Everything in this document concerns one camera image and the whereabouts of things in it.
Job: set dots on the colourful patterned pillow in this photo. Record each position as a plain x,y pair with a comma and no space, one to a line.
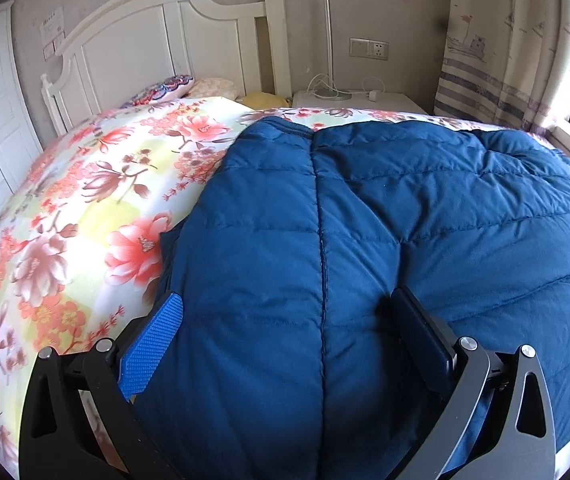
160,92

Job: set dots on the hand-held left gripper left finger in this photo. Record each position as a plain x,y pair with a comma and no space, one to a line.
152,340

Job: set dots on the floral bedsheet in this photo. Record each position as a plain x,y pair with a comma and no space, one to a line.
65,200

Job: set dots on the white charger plug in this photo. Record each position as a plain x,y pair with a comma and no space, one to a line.
375,94

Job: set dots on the yellow pillow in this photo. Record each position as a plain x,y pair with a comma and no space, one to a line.
265,100

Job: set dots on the beige wall socket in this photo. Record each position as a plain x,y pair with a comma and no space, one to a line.
368,49

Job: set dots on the white wall switch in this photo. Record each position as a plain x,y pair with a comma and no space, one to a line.
49,50

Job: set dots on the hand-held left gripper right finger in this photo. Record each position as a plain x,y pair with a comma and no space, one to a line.
425,340

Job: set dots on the white wooden headboard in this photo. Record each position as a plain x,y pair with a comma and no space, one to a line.
130,45

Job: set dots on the white pole lamp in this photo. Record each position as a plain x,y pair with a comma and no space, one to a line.
328,45

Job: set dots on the paper wall note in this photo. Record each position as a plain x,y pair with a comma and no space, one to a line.
52,24

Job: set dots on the pink pillow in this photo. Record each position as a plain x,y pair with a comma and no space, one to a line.
215,87

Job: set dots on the blue down jacket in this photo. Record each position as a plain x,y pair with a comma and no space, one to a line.
365,235

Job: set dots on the printed striped curtain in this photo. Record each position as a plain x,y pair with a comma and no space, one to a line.
495,60

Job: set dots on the white nightstand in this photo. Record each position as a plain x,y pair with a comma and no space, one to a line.
395,105

